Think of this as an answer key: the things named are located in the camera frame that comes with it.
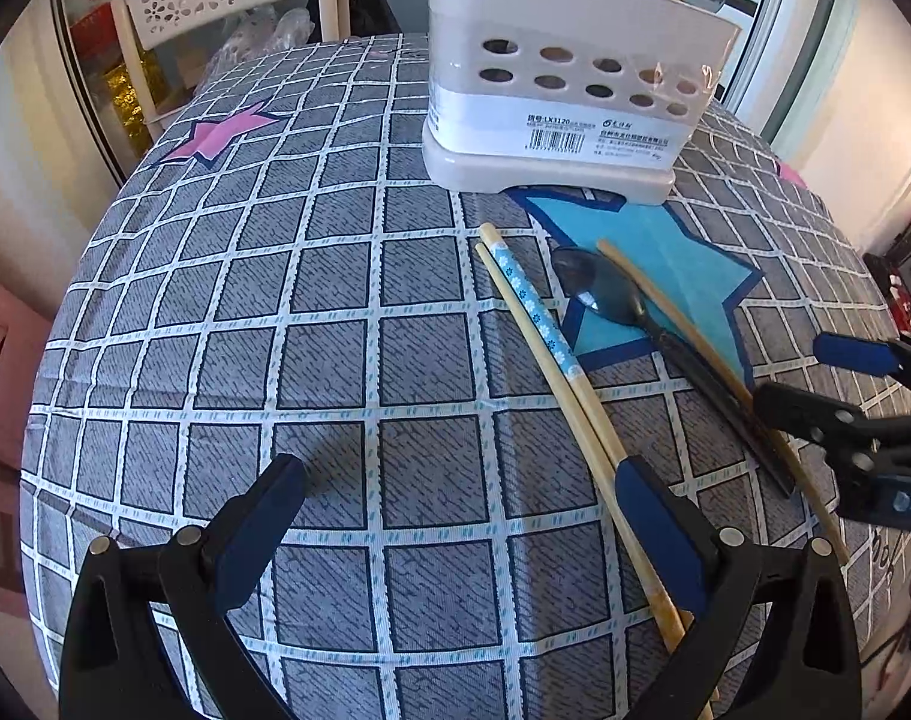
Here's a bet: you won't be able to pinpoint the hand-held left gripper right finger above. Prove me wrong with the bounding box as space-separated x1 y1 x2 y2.
616 456 883 720

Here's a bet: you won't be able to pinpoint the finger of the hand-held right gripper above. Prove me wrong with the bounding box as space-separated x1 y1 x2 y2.
813 331 911 398
755 382 883 466

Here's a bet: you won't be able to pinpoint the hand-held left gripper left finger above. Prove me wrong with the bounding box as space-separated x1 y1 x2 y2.
59 454 306 720

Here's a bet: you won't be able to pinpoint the blue floral chopstick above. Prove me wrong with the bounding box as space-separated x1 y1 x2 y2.
479 221 640 470

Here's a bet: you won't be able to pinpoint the light bamboo chopstick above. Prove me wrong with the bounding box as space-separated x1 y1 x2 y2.
474 240 700 646

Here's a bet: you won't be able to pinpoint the white plastic utensil holder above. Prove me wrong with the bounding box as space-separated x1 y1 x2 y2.
421 0 742 207

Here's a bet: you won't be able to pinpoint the red hanging decorations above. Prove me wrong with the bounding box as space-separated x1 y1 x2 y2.
866 187 911 287

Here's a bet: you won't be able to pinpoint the grey checked star tablecloth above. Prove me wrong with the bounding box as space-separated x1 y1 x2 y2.
20 34 911 720

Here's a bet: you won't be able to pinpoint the pink plastic stool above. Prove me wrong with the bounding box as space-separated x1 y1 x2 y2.
0 262 53 470

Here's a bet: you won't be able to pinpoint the gold foil package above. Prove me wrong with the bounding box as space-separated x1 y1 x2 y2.
101 62 154 160

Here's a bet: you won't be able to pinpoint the clear plastic bag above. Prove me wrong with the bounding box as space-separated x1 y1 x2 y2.
206 3 311 66

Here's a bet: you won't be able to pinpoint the red container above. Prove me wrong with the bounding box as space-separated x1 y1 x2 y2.
71 6 128 62

